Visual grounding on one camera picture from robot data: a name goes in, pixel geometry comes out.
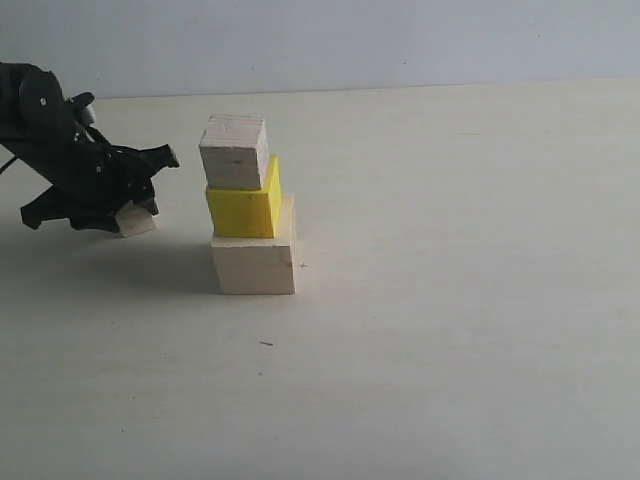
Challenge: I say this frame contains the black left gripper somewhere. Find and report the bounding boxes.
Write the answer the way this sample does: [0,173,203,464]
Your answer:
[1,121,180,233]

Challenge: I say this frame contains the small wooden cube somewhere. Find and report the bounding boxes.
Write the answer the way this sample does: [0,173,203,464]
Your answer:
[114,202,156,238]

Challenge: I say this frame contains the medium wooden cube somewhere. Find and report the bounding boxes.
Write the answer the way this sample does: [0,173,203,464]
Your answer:
[199,114,269,191]

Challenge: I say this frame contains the yellow cube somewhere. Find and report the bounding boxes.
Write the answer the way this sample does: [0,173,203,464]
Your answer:
[205,154,283,239]

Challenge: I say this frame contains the large wooden cube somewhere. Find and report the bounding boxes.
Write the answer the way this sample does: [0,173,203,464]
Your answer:
[210,194,297,295]

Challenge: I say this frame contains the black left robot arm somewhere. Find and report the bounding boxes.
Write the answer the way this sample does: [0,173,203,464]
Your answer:
[1,63,179,237]

